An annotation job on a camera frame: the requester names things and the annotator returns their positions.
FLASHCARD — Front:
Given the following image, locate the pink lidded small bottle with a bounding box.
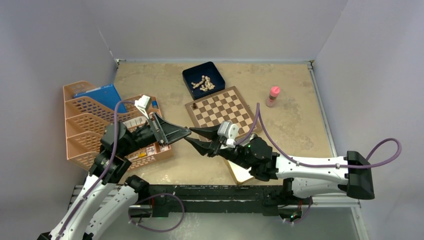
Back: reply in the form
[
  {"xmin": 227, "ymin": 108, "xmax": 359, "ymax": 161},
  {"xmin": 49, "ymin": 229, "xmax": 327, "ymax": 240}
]
[{"xmin": 265, "ymin": 86, "xmax": 280, "ymax": 108}]

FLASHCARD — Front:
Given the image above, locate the metal gold-rimmed tin tray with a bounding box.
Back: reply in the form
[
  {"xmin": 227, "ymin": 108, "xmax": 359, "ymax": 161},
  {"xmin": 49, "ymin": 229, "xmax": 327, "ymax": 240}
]
[{"xmin": 224, "ymin": 159, "xmax": 254, "ymax": 185}]

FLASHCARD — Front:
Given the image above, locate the orange plastic file organizer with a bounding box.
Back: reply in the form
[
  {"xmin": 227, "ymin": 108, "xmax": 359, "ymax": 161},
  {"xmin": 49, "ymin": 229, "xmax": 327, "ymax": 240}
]
[{"xmin": 62, "ymin": 81, "xmax": 114, "ymax": 170}]

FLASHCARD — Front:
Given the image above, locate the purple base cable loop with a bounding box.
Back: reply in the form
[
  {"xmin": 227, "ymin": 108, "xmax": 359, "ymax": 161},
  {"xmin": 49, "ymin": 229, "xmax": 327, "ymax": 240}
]
[{"xmin": 127, "ymin": 192, "xmax": 186, "ymax": 233}]

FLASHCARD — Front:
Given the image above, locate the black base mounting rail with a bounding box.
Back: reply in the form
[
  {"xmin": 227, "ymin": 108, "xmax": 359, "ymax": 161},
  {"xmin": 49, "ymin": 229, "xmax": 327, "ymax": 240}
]
[{"xmin": 69, "ymin": 183, "xmax": 361, "ymax": 220}]

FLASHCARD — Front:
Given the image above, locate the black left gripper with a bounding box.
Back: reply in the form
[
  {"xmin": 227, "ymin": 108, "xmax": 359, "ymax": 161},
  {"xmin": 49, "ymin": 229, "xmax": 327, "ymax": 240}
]
[{"xmin": 120, "ymin": 111, "xmax": 191, "ymax": 156}]

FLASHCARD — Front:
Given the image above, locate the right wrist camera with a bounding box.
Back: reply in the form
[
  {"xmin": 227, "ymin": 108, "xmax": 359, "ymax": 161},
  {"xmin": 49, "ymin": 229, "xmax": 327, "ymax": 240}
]
[{"xmin": 217, "ymin": 121, "xmax": 239, "ymax": 148}]

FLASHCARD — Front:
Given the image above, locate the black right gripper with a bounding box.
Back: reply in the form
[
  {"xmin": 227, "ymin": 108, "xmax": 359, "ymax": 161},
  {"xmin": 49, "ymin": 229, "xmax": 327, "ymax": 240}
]
[{"xmin": 184, "ymin": 124, "xmax": 253, "ymax": 170}]

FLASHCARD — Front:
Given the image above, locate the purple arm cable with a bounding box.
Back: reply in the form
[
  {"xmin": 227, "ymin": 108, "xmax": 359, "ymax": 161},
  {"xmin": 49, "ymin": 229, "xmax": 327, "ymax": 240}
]
[
  {"xmin": 54, "ymin": 100, "xmax": 137, "ymax": 240},
  {"xmin": 235, "ymin": 102, "xmax": 403, "ymax": 170}
]

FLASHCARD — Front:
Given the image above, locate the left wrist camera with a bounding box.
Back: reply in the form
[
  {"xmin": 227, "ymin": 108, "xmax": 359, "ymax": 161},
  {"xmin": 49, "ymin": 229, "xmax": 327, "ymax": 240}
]
[{"xmin": 134, "ymin": 95, "xmax": 152, "ymax": 119}]

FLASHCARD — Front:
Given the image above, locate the pile of light chess pieces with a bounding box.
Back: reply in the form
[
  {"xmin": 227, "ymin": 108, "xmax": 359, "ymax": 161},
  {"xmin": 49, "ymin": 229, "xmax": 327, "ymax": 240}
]
[{"xmin": 191, "ymin": 75, "xmax": 216, "ymax": 93}]

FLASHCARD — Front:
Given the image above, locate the orange plastic basket tray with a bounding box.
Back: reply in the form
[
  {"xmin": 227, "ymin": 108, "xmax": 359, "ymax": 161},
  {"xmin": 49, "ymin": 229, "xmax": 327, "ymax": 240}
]
[{"xmin": 118, "ymin": 102, "xmax": 174, "ymax": 170}]

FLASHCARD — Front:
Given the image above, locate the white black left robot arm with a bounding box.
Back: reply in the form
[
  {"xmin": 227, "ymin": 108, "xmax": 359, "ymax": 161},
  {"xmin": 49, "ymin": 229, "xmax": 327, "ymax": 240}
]
[{"xmin": 38, "ymin": 113, "xmax": 191, "ymax": 240}]

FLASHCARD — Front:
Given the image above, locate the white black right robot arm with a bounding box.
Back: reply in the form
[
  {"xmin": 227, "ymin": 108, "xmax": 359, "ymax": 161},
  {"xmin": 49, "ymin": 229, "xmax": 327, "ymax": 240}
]
[{"xmin": 185, "ymin": 125, "xmax": 375, "ymax": 204}]

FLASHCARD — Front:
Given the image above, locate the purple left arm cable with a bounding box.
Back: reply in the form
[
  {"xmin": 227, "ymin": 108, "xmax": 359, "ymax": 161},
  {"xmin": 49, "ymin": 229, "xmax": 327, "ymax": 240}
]
[{"xmin": 54, "ymin": 100, "xmax": 137, "ymax": 240}]

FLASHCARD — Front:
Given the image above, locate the wooden chess board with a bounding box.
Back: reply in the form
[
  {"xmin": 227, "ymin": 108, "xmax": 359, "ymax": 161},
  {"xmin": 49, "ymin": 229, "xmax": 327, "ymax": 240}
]
[{"xmin": 185, "ymin": 86, "xmax": 262, "ymax": 141}]

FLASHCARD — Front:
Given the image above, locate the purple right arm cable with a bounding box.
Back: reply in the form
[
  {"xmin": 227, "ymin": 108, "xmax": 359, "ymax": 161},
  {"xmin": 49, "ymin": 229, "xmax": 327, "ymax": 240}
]
[{"xmin": 235, "ymin": 102, "xmax": 403, "ymax": 170}]

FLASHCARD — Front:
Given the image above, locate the dark blue square tray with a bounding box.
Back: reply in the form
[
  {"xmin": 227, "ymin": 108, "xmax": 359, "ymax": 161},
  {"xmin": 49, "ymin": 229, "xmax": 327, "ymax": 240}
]
[{"xmin": 182, "ymin": 61, "xmax": 226, "ymax": 100}]

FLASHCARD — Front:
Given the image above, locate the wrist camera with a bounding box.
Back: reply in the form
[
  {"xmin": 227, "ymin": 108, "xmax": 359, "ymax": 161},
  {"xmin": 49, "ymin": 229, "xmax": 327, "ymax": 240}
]
[
  {"xmin": 217, "ymin": 121, "xmax": 239, "ymax": 148},
  {"xmin": 134, "ymin": 95, "xmax": 152, "ymax": 119}
]

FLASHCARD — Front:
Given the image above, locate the blue folder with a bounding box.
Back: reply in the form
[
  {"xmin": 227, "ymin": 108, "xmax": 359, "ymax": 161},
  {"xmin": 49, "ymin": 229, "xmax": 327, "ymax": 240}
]
[{"xmin": 74, "ymin": 84, "xmax": 122, "ymax": 110}]

